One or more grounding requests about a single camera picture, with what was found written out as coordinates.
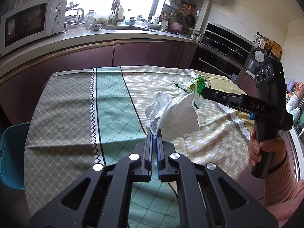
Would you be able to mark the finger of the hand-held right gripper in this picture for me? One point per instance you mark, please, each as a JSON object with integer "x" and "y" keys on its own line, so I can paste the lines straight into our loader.
{"x": 220, "y": 97}

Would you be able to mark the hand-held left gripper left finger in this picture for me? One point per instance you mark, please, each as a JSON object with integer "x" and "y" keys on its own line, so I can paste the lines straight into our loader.
{"x": 148, "y": 158}

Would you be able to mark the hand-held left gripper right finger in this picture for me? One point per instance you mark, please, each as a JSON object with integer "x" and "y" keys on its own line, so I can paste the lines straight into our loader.
{"x": 161, "y": 158}

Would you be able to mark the green printed clear wrapper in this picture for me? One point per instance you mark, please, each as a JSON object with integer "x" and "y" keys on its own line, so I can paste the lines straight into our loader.
{"x": 193, "y": 85}

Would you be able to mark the white embossed napkin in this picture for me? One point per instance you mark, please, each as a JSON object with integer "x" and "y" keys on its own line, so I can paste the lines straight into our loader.
{"x": 180, "y": 120}

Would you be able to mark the teal plastic bin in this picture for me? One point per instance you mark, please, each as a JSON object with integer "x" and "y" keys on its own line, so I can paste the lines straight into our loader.
{"x": 11, "y": 159}

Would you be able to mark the person's right hand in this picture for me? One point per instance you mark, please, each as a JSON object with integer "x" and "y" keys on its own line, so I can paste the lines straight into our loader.
{"x": 273, "y": 152}

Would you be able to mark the black built-in stove unit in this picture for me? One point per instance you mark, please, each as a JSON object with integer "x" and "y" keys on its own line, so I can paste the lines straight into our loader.
{"x": 213, "y": 61}

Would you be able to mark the grey rice cooker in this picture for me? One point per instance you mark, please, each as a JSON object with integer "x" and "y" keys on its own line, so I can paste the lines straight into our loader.
{"x": 257, "y": 58}

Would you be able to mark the wooden cutting board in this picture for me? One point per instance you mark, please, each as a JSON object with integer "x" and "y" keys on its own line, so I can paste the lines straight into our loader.
{"x": 277, "y": 49}

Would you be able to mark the black range hood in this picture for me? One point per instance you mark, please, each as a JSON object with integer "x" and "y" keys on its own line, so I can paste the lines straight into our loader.
{"x": 228, "y": 42}

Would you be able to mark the steel pot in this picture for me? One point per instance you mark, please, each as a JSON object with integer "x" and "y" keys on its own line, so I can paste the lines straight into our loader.
{"x": 196, "y": 35}

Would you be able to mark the black frying pan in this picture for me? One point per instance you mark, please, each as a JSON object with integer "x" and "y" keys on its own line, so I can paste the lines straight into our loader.
{"x": 190, "y": 21}

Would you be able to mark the pink pot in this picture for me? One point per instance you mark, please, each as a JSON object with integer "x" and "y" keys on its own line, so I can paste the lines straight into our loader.
{"x": 176, "y": 26}

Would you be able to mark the patterned tablecloth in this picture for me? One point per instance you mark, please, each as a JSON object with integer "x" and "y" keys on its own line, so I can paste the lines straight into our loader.
{"x": 71, "y": 114}

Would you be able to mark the orange grater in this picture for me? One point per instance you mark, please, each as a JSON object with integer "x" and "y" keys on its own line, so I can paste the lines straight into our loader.
{"x": 187, "y": 9}

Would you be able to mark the purple kitchen base cabinet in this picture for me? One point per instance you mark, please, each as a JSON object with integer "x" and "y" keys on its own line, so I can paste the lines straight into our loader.
{"x": 95, "y": 54}

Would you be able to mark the blue patterned bowl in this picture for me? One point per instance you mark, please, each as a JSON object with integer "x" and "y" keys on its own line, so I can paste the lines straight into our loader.
{"x": 96, "y": 26}

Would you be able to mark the clear plastic container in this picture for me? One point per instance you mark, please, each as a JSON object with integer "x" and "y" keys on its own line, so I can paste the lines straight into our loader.
{"x": 74, "y": 26}

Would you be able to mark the glass electric kettle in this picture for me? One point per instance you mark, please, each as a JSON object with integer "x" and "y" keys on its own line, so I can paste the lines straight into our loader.
{"x": 75, "y": 15}

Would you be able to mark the white microwave oven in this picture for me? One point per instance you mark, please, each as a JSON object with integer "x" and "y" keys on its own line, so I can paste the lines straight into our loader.
{"x": 26, "y": 23}

